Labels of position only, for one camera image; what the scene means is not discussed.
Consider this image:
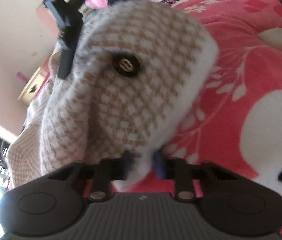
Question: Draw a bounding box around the black cardigan button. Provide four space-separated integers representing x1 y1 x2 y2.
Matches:
112 53 141 78

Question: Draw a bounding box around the pink floral bed blanket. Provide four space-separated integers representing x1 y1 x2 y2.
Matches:
82 0 282 239

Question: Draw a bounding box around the beige white houndstooth knit cardigan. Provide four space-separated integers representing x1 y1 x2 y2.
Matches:
6 0 218 191

